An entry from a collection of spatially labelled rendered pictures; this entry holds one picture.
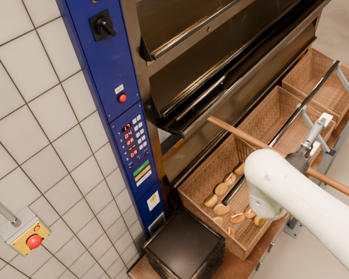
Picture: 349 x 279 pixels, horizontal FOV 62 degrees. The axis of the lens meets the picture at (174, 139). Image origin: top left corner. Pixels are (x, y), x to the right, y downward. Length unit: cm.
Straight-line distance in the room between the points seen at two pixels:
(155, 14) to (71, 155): 52
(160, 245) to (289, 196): 88
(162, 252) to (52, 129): 82
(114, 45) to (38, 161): 39
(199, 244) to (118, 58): 94
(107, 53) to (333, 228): 68
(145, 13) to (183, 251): 102
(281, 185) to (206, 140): 101
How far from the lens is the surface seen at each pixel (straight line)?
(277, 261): 244
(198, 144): 162
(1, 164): 86
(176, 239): 146
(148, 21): 99
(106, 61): 85
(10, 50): 75
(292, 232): 254
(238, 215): 180
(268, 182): 73
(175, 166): 153
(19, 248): 98
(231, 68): 147
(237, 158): 205
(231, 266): 176
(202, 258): 143
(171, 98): 118
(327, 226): 65
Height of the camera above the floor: 225
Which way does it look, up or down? 48 degrees down
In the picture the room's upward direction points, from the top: 7 degrees counter-clockwise
